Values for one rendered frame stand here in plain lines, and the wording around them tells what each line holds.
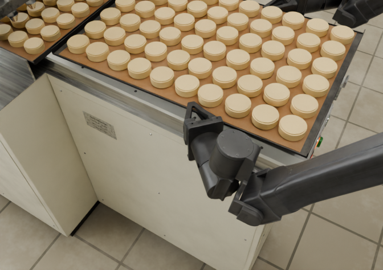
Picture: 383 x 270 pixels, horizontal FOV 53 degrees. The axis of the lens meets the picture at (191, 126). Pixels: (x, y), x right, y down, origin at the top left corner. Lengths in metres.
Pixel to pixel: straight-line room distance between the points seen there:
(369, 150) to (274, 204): 0.17
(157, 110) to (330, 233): 1.12
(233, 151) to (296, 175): 0.10
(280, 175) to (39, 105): 0.77
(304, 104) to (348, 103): 1.53
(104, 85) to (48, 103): 0.26
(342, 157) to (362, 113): 1.72
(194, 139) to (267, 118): 0.14
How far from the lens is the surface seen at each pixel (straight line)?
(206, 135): 0.68
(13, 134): 1.15
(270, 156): 0.82
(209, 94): 0.75
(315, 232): 1.78
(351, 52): 0.93
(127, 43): 0.89
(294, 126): 0.72
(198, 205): 1.15
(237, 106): 0.73
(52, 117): 1.23
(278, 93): 0.77
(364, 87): 2.40
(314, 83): 0.80
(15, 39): 1.13
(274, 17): 0.96
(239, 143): 0.59
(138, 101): 0.93
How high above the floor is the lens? 1.57
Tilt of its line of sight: 52 degrees down
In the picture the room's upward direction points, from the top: straight up
